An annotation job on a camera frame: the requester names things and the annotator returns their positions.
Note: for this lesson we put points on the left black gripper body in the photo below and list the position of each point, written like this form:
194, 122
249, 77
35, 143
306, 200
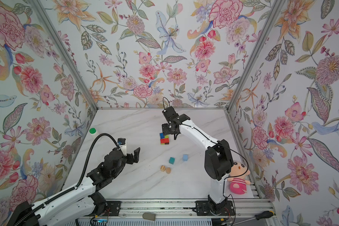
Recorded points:
123, 161

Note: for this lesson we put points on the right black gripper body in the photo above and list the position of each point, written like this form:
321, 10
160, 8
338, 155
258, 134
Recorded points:
166, 128

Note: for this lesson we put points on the red rectangular block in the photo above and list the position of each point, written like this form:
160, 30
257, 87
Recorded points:
165, 140

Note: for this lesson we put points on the light blue cube block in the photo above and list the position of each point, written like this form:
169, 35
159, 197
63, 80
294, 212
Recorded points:
185, 157

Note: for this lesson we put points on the teal cube block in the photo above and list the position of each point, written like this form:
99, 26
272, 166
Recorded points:
172, 160

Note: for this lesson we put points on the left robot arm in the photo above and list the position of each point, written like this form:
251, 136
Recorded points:
65, 195

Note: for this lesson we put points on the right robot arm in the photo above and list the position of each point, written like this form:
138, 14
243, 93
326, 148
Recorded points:
218, 159

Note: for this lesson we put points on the white bottle green cap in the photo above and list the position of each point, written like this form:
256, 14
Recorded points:
93, 132

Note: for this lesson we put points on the grey oval object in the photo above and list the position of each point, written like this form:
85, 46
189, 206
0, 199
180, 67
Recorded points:
149, 216

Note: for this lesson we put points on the pink plush doll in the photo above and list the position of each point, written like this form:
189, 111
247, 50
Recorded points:
237, 178

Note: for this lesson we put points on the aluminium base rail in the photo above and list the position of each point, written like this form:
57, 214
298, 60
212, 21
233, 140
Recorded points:
161, 208

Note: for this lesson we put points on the black handled screwdriver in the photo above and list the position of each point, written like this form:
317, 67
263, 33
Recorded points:
263, 215

